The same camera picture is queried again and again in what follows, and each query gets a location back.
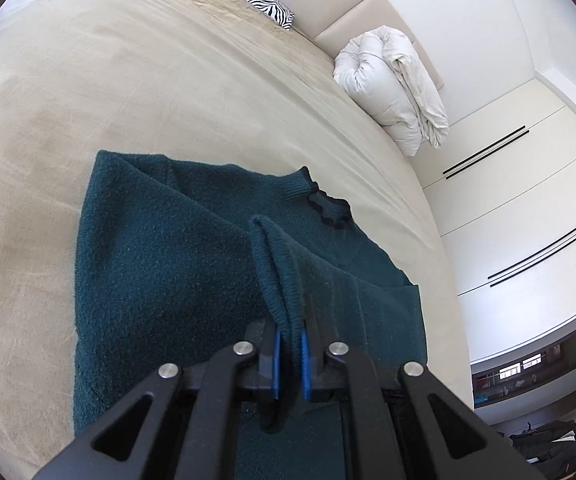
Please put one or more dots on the white wardrobe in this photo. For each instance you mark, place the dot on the white wardrobe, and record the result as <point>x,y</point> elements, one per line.
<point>518,210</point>

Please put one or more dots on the beige padded headboard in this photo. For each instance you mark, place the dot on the beige padded headboard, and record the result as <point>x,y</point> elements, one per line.
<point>318,5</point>

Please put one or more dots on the wooden wall niche shelf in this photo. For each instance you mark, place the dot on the wooden wall niche shelf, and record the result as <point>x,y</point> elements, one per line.
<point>533,375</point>

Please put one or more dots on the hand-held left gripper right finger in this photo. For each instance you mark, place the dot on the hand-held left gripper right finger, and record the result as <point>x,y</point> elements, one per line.
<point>305,365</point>

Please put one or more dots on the bed with beige sheet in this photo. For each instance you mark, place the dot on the bed with beige sheet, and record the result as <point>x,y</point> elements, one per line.
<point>117,85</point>

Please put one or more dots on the dark green knit sweater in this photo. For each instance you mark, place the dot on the dark green knit sweater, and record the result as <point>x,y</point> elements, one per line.
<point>167,260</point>

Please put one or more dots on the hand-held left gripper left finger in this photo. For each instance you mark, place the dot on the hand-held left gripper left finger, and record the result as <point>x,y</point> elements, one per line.
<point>275,365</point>

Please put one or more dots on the folded white duvet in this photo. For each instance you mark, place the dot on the folded white duvet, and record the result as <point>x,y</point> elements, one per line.
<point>388,85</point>

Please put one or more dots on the dark clothes pile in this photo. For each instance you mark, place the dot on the dark clothes pile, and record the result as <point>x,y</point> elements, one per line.
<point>548,445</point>

